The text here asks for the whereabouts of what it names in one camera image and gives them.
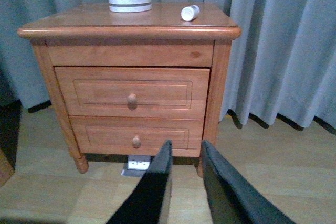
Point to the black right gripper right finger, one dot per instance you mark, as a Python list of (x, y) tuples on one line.
[(231, 198)]

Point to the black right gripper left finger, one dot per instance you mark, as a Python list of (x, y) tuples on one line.
[(150, 200)]

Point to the wooden drawer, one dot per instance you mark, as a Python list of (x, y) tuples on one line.
[(139, 136), (175, 93)]

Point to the white medicine bottle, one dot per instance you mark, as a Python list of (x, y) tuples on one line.
[(189, 13)]

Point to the floor power socket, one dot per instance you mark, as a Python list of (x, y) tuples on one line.
[(136, 165)]

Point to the wooden nightstand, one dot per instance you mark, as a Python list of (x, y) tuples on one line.
[(91, 35)]

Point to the grey curtain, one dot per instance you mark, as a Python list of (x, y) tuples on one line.
[(283, 62)]

